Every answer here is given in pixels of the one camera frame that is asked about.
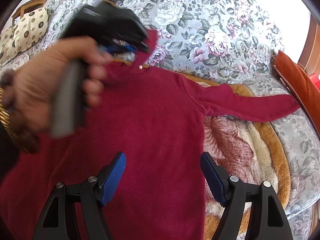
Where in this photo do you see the orange velvet cushion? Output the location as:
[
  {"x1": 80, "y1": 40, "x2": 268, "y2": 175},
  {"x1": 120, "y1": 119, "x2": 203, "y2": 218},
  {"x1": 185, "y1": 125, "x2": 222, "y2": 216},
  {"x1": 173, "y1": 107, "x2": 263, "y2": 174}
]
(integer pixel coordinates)
[{"x1": 273, "y1": 50, "x2": 320, "y2": 135}]

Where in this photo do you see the wooden side chair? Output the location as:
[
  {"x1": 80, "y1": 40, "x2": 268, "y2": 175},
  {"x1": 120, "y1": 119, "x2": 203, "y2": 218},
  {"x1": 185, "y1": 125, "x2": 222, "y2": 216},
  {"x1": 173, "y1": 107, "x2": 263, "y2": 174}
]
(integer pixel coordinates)
[{"x1": 11, "y1": 0, "x2": 47, "y2": 27}]

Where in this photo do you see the gold wrist bracelet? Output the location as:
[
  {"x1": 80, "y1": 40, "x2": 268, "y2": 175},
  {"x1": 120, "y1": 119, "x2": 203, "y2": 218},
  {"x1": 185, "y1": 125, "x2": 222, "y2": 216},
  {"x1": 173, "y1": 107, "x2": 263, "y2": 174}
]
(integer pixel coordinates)
[{"x1": 0, "y1": 87, "x2": 21, "y2": 145}]

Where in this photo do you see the floral blue sofa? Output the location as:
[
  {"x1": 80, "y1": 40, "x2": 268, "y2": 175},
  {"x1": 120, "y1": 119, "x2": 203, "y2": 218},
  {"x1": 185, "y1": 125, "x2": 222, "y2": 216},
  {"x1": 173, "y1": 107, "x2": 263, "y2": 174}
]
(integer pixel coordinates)
[{"x1": 1, "y1": 0, "x2": 319, "y2": 239}]

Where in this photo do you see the orange floral plush blanket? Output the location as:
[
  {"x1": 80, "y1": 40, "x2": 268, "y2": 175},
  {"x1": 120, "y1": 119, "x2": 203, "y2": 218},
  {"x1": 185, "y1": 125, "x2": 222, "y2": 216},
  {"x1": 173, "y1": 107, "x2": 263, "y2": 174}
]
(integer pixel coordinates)
[{"x1": 109, "y1": 59, "x2": 292, "y2": 240}]

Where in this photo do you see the person's left hand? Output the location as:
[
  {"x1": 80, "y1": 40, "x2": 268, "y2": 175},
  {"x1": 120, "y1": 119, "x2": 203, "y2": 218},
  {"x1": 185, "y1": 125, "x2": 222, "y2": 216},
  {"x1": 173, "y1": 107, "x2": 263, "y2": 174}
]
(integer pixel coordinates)
[{"x1": 1, "y1": 36, "x2": 112, "y2": 133}]

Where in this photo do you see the dark red long-sleeve shirt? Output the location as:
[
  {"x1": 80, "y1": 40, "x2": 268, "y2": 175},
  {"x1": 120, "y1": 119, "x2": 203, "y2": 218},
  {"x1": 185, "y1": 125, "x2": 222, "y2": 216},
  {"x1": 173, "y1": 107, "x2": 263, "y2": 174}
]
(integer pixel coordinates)
[{"x1": 1, "y1": 37, "x2": 299, "y2": 239}]

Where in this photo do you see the cream patterned cushion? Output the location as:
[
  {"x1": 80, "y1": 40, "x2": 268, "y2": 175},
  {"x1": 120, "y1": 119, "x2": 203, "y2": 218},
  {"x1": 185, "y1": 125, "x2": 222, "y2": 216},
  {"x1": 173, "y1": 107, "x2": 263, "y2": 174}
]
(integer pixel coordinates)
[
  {"x1": 14, "y1": 8, "x2": 48, "y2": 53},
  {"x1": 0, "y1": 27, "x2": 17, "y2": 67}
]

